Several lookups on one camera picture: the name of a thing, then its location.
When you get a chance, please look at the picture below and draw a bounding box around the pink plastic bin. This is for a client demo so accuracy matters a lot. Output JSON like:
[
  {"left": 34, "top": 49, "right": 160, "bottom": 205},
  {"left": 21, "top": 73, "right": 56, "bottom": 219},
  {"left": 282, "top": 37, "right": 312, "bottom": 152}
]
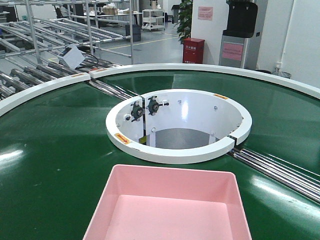
[{"left": 84, "top": 164, "right": 252, "bottom": 240}]

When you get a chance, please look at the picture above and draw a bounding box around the red fire extinguisher cabinet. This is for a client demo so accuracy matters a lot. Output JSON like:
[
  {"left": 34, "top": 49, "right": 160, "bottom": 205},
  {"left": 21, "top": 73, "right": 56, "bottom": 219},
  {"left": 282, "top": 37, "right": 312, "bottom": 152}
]
[{"left": 182, "top": 38, "right": 205, "bottom": 64}]

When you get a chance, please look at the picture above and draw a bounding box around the green potted plant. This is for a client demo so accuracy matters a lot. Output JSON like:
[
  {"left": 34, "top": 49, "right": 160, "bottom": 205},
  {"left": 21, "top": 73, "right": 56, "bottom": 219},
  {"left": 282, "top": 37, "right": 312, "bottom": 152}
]
[{"left": 177, "top": 0, "right": 193, "bottom": 45}]

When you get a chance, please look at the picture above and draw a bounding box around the white wheeled cart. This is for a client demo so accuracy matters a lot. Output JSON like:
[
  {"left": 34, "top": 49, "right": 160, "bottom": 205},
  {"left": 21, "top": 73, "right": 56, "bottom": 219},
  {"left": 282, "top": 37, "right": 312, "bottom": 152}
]
[{"left": 141, "top": 9, "right": 165, "bottom": 31}]

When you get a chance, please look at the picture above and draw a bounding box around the white electrical control box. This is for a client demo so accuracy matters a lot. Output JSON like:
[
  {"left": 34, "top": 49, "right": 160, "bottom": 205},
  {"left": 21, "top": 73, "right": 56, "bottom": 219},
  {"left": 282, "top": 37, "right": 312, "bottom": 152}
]
[{"left": 57, "top": 45, "right": 85, "bottom": 70}]

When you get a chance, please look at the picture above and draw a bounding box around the green circular conveyor belt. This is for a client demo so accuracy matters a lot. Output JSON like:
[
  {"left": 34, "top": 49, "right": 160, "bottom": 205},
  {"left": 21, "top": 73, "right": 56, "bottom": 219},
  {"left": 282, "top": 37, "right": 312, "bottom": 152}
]
[{"left": 0, "top": 70, "right": 320, "bottom": 240}]

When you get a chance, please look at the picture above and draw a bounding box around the grey kiosk with black hood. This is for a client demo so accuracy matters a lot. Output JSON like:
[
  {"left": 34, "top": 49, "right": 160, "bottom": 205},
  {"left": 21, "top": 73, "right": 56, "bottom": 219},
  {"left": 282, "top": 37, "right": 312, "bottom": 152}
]
[{"left": 219, "top": 0, "right": 258, "bottom": 68}]

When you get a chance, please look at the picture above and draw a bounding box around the steel roller conveyor rack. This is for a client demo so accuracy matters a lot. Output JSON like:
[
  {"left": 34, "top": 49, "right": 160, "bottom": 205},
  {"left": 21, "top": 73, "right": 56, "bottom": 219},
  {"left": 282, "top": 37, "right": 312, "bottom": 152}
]
[{"left": 0, "top": 0, "right": 138, "bottom": 100}]

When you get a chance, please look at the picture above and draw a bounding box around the white inner conveyor ring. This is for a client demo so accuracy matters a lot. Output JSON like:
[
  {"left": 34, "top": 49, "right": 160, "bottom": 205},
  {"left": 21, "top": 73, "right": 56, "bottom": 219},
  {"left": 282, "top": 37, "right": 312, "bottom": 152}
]
[{"left": 105, "top": 88, "right": 253, "bottom": 165}]

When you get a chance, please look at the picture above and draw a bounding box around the pink wall notice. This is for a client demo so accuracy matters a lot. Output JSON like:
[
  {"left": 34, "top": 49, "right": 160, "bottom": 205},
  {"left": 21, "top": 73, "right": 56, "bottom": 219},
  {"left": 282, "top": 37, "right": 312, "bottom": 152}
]
[{"left": 197, "top": 6, "right": 213, "bottom": 21}]

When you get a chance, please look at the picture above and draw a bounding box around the white outer conveyor rail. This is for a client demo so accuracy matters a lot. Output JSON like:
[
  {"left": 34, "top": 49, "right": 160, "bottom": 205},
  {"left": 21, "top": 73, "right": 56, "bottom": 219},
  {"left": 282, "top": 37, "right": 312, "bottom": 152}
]
[{"left": 0, "top": 63, "right": 320, "bottom": 116}]

